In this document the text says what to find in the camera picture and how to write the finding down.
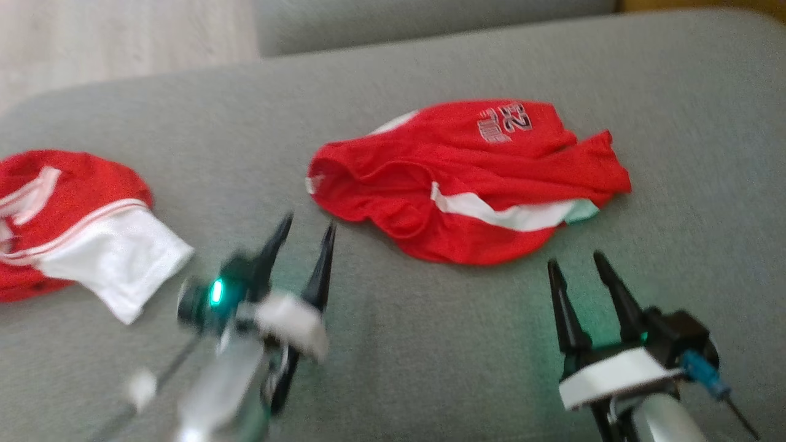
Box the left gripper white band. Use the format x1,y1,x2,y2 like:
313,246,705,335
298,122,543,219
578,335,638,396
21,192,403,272
209,212,337,364

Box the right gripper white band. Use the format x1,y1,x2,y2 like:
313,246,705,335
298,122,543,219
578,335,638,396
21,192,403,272
547,250,683,413

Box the red shorts with number print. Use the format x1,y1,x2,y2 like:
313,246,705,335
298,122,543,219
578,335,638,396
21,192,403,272
305,99,632,266

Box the red and white jersey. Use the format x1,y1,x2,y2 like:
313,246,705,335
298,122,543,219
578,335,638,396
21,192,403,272
0,149,195,325

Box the grey fabric sofa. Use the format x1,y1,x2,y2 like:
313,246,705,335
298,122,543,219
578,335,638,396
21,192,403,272
0,7,786,442

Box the grey sofa cushion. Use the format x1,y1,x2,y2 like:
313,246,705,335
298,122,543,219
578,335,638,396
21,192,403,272
254,0,618,58

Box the blue cable connector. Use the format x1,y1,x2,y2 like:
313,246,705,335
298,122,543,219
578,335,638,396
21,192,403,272
682,350,733,401

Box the thin black cable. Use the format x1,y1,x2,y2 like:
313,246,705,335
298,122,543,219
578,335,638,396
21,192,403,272
723,396,761,441

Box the thin cable with white tag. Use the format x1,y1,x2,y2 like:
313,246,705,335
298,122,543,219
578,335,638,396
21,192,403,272
86,335,204,442

